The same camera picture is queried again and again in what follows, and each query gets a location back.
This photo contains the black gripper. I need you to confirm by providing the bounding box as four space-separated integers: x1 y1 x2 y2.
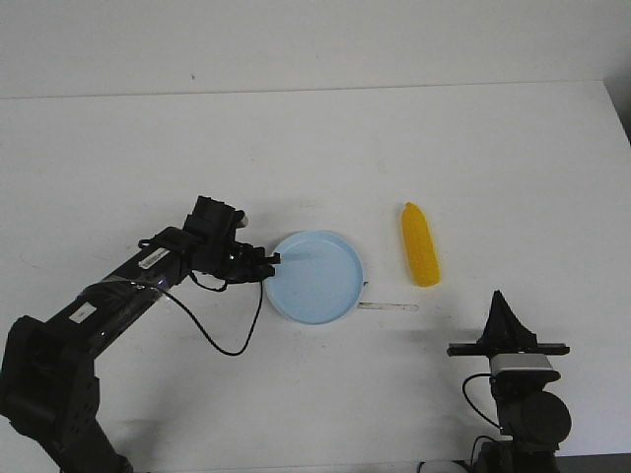
447 290 571 357
183 196 281 283

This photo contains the clear tape strip on table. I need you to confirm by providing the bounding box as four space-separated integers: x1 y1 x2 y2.
357 302 419 311

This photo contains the yellow corn cob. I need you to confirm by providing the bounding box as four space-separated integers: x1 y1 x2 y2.
400 202 441 288

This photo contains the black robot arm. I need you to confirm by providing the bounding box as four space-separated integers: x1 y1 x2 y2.
447 290 572 472
1 196 281 472

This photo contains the light blue round plate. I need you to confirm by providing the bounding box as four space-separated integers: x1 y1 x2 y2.
263 230 364 325

